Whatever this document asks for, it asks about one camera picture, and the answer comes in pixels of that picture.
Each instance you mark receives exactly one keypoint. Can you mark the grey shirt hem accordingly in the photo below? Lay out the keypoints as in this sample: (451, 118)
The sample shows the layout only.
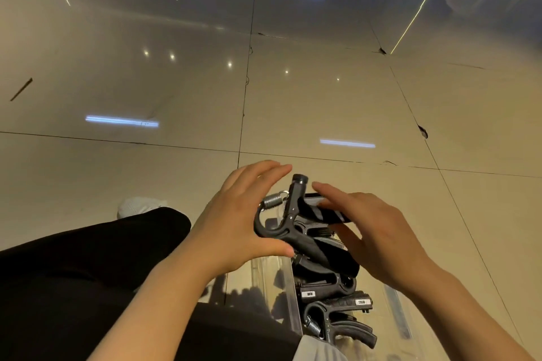
(317, 351)

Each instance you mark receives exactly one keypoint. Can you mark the clear plastic storage box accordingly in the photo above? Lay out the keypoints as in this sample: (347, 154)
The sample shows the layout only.
(296, 310)

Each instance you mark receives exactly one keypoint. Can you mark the group of black hand grippers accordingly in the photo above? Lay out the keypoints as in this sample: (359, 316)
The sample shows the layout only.
(330, 284)

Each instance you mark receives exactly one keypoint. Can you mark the black spring hand gripper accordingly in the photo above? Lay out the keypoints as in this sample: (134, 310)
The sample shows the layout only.
(294, 198)

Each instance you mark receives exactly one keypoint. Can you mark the person's left hand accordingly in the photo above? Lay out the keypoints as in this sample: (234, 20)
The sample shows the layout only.
(228, 234)

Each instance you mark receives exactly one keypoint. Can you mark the black trousers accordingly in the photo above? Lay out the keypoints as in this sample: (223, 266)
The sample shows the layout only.
(84, 280)

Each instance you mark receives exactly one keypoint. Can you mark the white left shoe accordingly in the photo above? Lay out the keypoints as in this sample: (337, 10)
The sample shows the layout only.
(139, 206)

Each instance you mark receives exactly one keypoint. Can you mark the person's right hand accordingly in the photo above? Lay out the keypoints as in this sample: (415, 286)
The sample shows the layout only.
(389, 242)

